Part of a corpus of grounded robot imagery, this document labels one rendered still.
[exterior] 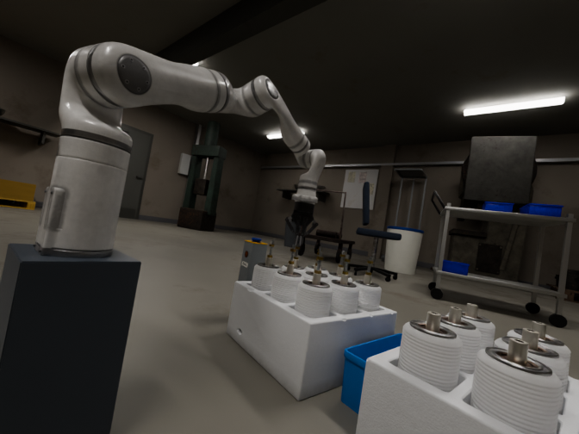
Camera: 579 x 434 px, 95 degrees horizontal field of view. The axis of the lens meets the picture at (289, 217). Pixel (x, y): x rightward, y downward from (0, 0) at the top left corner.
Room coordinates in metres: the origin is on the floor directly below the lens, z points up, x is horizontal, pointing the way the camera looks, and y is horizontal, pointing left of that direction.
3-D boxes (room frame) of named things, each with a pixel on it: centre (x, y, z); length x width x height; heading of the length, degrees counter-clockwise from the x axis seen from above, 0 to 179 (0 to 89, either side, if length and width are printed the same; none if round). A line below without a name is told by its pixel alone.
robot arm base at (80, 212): (0.42, 0.32, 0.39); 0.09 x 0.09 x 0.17; 51
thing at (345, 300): (0.81, -0.19, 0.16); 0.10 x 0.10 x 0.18
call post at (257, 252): (1.08, 0.12, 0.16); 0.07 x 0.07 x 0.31; 38
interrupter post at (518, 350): (0.40, -0.37, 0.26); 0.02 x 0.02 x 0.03
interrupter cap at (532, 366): (0.40, -0.37, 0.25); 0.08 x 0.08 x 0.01
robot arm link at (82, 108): (0.42, 0.32, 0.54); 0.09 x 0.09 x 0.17; 66
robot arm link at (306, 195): (0.97, -0.05, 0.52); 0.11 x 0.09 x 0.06; 175
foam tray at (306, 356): (0.90, -0.12, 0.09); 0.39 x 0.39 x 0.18; 38
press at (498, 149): (4.84, -3.46, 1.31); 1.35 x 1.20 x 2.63; 51
